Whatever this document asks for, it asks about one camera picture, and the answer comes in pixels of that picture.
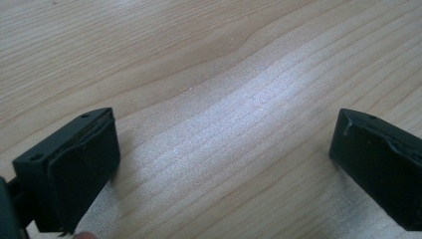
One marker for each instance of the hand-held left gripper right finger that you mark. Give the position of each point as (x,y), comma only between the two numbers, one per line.
(378,162)

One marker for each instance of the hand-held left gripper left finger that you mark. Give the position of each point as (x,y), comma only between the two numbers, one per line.
(76,166)

